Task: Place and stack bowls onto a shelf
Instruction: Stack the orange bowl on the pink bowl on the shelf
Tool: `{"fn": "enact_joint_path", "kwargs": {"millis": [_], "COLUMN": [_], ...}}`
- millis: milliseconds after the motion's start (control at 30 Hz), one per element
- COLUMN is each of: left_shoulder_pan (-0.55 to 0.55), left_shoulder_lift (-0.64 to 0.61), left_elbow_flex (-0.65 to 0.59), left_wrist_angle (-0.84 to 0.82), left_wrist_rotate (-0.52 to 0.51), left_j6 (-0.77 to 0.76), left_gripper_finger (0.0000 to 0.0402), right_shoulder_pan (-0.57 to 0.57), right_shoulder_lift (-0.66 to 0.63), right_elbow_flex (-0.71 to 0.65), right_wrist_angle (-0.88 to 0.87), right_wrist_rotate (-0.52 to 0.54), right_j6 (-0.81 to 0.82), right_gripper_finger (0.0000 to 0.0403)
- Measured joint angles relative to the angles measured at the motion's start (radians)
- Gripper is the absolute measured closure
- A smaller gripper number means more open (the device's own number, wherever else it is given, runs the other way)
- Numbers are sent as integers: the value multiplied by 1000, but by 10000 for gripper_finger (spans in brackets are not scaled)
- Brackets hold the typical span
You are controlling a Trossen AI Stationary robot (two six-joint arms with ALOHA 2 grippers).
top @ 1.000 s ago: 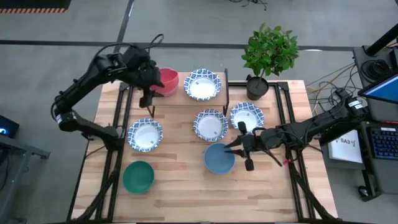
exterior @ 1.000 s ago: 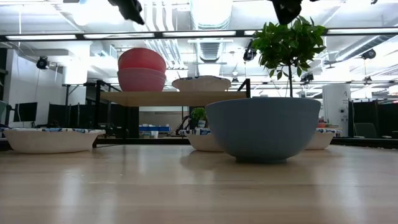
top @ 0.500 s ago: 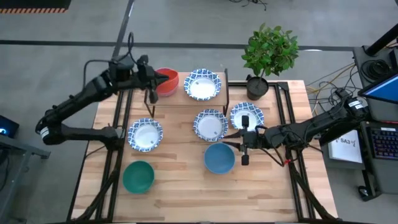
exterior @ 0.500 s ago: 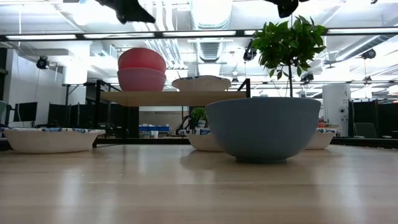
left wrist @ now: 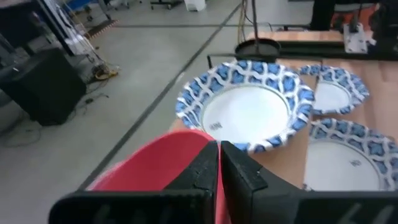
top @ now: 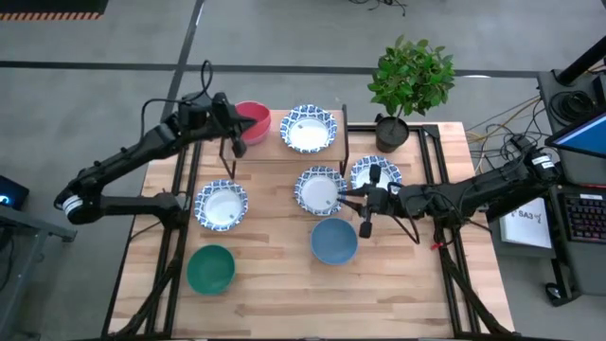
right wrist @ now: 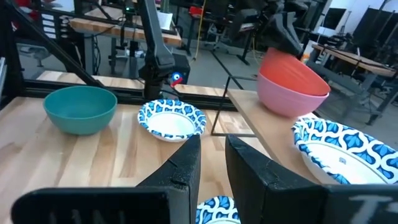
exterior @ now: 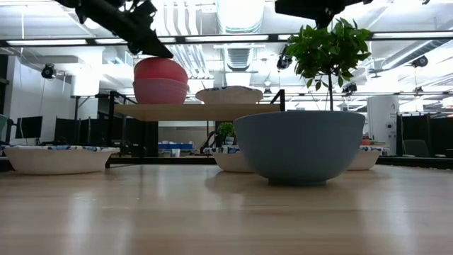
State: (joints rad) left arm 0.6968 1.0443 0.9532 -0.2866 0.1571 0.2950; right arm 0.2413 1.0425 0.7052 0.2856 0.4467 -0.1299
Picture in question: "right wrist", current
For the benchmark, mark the black partition screen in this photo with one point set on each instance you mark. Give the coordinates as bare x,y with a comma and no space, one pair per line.
376,28

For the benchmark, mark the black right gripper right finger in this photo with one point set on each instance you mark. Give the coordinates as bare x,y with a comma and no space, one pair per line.
264,193

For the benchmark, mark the wooden workbench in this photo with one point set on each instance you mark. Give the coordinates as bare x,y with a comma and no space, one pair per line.
357,60
124,31

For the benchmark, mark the pink plastic bowl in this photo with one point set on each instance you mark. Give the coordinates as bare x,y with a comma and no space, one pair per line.
283,99

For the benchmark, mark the black metal rig frame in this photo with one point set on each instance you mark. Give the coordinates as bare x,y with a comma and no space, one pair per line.
77,91

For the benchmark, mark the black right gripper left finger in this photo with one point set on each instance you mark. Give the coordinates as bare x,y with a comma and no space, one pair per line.
180,186

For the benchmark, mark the grey office chair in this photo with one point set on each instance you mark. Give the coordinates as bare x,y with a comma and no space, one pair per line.
34,53

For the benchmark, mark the white paper sheet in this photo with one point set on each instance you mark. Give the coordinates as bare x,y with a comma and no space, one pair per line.
164,20

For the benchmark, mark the wooden shelf with black legs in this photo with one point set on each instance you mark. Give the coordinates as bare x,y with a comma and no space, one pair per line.
261,124

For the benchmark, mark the teal plastic bowl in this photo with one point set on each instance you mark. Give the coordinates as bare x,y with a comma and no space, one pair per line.
81,115

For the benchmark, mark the blue-patterned white paper bowl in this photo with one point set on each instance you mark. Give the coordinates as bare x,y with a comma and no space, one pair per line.
171,124
342,161
217,208

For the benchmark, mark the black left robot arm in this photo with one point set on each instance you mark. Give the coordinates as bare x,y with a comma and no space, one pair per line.
155,56

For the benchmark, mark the small blue red toy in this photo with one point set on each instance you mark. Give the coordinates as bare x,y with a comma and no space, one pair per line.
176,77

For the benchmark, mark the orange plastic bowl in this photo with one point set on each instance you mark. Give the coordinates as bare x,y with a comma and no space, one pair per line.
289,74

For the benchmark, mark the black computer monitor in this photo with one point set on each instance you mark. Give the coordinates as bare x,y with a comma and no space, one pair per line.
334,18

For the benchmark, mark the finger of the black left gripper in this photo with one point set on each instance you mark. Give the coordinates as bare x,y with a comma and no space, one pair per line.
281,34
296,34

